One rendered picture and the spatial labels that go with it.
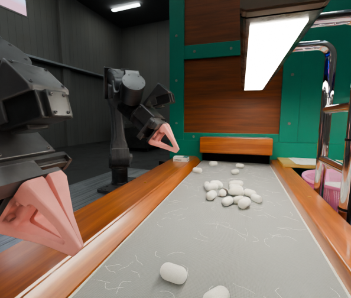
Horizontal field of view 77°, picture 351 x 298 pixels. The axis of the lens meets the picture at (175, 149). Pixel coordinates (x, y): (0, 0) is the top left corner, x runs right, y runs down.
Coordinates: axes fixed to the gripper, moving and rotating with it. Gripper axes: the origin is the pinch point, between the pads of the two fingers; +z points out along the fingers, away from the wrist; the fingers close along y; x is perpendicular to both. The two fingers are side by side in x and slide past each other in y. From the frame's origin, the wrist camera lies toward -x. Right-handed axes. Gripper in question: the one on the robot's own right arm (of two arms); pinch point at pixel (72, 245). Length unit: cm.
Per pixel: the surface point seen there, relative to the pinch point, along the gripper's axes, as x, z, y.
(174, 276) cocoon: -0.7, 10.3, 6.3
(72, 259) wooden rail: 7.0, 0.0, 4.6
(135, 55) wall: 73, -564, 969
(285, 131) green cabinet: -27, 20, 86
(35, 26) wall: 165, -641, 539
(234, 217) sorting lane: -3.7, 15.9, 27.7
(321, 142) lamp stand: -27, 22, 45
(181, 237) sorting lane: 1.7, 9.6, 17.2
